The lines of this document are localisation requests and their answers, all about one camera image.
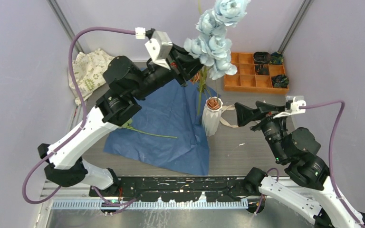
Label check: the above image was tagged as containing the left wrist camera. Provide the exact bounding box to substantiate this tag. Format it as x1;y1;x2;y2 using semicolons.
135;27;173;70

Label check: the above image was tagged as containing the blue wrapping paper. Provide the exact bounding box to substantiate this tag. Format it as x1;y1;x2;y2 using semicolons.
103;80;210;176

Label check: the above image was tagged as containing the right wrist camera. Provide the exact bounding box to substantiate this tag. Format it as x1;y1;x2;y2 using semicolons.
273;95;306;119

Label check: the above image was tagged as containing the orange rose stem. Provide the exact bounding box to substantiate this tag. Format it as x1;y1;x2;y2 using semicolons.
190;67;221;115

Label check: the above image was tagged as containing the dark rolled fabric top-left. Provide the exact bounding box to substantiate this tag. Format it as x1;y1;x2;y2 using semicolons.
253;52;271;64

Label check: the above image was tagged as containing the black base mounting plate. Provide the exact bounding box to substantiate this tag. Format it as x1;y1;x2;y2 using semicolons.
100;176;260;202

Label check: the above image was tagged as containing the pink rose stem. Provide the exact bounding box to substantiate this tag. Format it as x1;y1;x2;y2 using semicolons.
121;124;177;139

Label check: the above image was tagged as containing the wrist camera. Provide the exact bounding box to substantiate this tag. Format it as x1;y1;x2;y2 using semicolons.
273;95;306;119
135;27;173;70

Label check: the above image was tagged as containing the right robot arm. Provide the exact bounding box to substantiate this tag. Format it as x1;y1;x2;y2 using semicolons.
234;96;365;228

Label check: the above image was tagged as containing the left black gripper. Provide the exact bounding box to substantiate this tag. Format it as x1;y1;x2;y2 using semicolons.
130;40;211;101

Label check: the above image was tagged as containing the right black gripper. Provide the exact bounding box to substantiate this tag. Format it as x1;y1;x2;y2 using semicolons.
233;100;287;161

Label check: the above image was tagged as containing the light blue flower stem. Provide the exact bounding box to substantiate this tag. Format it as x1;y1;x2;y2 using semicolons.
183;0;250;107

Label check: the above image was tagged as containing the cream patterned cloth bag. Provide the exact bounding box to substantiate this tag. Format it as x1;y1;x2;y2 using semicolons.
72;48;114;100

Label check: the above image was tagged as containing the dark rolled fabric bottom-right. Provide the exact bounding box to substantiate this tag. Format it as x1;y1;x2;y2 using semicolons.
271;74;289;88

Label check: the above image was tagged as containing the white ribbed vase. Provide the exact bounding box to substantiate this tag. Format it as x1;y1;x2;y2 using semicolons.
201;98;223;137

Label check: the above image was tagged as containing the dark rolled fabric top-right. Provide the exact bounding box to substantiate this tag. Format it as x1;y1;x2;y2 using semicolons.
269;52;284;65

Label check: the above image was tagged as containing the beige printed ribbon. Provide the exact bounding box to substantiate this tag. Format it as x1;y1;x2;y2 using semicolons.
220;105;238;128

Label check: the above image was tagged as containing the orange compartment tray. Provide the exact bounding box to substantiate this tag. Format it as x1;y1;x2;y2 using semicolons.
223;52;289;95

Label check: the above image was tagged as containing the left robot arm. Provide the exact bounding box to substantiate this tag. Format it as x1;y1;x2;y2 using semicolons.
38;45;202;196

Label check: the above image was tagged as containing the dark fabric piece middle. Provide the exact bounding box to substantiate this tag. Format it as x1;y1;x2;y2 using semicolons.
255;64;269;76

